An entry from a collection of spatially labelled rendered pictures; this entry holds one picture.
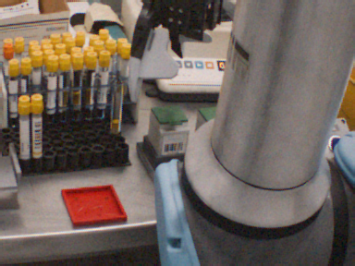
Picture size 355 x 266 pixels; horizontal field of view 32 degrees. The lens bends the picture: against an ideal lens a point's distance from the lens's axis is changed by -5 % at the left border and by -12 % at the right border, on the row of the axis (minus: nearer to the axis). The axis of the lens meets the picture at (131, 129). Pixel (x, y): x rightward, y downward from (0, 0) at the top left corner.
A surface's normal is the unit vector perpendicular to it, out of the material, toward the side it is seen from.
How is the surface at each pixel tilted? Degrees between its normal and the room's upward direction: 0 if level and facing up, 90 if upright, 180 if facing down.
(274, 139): 99
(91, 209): 0
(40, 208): 0
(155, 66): 59
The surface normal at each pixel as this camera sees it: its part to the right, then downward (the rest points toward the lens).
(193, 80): 0.12, -0.55
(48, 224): 0.07, -0.85
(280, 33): -0.56, 0.51
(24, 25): 0.32, 0.55
